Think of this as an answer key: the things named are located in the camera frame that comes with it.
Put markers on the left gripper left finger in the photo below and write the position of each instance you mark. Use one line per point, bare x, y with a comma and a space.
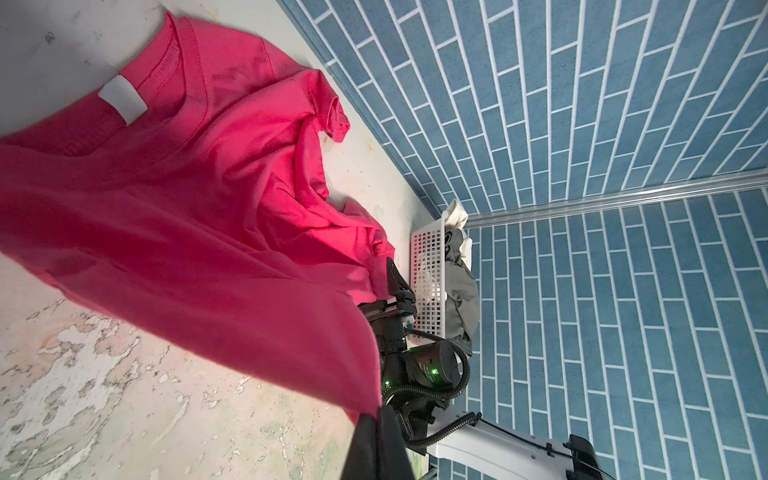
362, 461

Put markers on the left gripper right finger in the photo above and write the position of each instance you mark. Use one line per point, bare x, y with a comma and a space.
393, 462

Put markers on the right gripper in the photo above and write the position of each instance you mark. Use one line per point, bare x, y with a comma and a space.
386, 318

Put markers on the white plastic laundry basket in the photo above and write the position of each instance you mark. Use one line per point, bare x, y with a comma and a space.
427, 277

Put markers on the pink t shirt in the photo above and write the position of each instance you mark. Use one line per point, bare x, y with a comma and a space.
207, 220

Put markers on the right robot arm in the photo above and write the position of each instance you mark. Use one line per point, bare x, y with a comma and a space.
421, 375

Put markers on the grey t shirt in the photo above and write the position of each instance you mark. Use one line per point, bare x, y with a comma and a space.
462, 304

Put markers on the white t shirt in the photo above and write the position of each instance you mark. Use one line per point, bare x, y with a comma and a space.
456, 217

